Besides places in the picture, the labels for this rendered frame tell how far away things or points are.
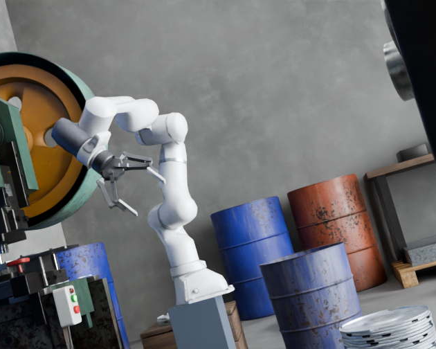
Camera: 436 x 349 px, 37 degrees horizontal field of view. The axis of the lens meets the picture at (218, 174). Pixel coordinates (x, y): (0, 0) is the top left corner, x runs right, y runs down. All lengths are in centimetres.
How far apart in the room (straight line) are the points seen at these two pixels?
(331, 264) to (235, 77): 321
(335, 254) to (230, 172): 291
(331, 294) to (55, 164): 138
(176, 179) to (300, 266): 80
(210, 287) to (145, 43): 405
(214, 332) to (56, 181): 111
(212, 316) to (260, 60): 383
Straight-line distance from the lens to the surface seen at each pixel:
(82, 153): 209
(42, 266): 267
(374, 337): 209
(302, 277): 299
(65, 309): 239
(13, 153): 286
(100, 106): 213
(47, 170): 311
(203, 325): 241
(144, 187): 601
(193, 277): 243
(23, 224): 276
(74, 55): 641
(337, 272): 304
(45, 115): 314
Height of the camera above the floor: 62
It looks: 6 degrees up
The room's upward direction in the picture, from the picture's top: 16 degrees counter-clockwise
